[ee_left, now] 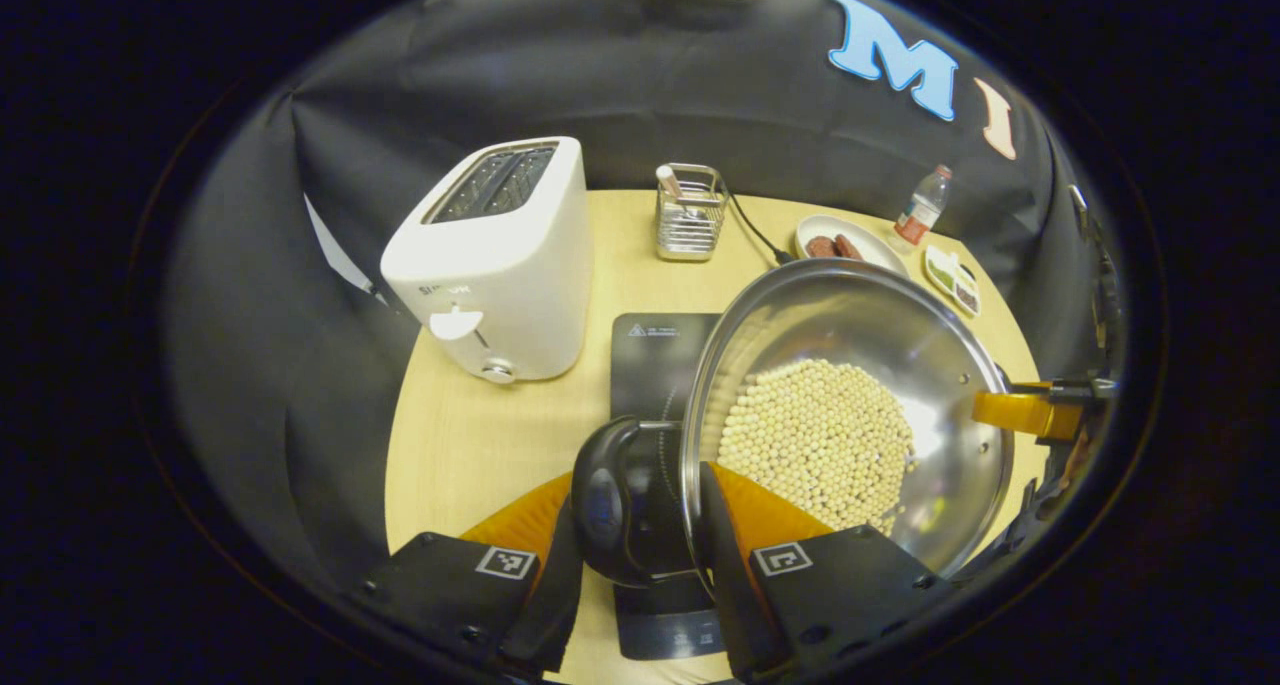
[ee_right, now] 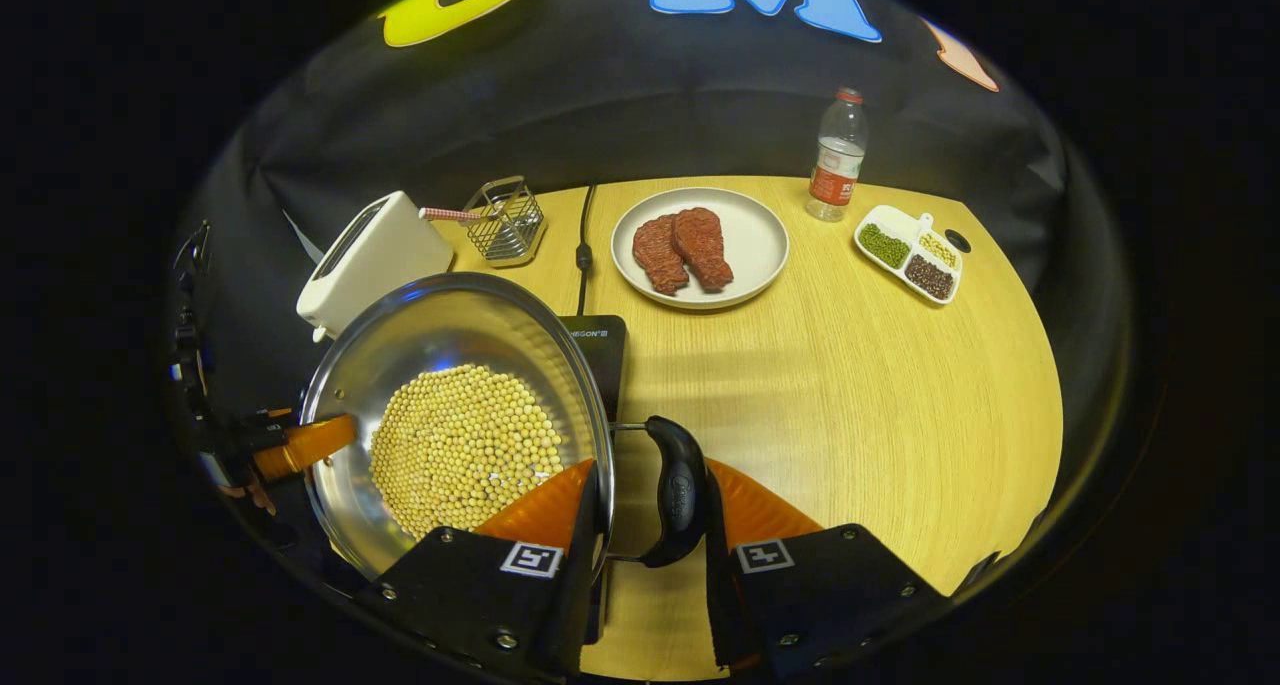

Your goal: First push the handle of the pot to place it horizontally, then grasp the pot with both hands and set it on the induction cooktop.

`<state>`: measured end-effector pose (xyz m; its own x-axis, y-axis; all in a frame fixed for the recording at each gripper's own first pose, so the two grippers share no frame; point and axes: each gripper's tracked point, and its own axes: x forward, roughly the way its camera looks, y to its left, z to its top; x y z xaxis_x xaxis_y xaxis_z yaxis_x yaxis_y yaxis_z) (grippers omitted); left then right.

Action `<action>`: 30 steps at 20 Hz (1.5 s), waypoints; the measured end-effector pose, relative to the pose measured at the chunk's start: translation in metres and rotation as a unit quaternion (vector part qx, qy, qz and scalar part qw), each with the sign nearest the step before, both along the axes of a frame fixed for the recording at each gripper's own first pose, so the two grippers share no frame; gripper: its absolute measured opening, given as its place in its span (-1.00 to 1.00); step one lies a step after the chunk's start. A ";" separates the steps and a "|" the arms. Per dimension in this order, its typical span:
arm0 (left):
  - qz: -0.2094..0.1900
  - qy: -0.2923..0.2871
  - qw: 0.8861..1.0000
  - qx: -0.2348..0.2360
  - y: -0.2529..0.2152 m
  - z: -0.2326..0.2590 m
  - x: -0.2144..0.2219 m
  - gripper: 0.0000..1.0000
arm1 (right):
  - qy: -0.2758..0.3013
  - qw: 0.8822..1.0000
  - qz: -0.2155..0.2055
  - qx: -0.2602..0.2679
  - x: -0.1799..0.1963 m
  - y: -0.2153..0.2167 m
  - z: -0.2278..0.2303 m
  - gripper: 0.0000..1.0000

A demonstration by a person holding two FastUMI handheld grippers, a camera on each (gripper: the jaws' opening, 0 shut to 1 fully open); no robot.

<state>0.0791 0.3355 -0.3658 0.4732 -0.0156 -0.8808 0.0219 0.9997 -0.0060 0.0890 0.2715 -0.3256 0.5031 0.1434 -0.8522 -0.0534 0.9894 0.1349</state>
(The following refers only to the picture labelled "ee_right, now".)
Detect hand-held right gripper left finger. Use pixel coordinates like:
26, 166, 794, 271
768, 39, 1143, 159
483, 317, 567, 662
355, 458, 601, 681

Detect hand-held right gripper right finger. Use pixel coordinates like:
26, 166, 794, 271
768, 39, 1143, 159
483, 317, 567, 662
703, 457, 951, 678

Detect soybeans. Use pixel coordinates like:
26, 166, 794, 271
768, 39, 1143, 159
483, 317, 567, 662
368, 363, 566, 541

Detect steel pot with black handles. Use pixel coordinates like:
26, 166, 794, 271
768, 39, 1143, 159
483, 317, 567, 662
298, 271, 713, 581

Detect black induction cooktop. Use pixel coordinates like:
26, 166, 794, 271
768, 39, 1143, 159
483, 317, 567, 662
555, 314, 629, 426

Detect white toaster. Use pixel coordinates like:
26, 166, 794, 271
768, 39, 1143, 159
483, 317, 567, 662
296, 190, 456, 343

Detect raw steak piece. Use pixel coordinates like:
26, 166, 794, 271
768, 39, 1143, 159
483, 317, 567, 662
672, 207, 734, 292
632, 215, 691, 296

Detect white round plate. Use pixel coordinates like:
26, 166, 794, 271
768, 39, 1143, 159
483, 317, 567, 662
610, 186, 790, 311

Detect dark red beans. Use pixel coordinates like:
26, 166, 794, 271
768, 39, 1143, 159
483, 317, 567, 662
905, 254, 955, 301

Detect green mung beans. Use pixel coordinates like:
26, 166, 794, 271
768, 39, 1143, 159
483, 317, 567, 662
858, 223, 911, 269

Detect white divided dish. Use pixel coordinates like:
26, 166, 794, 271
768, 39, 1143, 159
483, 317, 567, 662
853, 204, 964, 306

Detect clear plastic water bottle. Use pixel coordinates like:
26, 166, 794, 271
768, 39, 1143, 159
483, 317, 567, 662
805, 87, 868, 223

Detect small wire basket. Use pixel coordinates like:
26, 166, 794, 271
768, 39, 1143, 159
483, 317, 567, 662
418, 175, 548, 269

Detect black power cable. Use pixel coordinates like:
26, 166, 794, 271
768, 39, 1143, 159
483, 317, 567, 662
575, 185, 598, 316

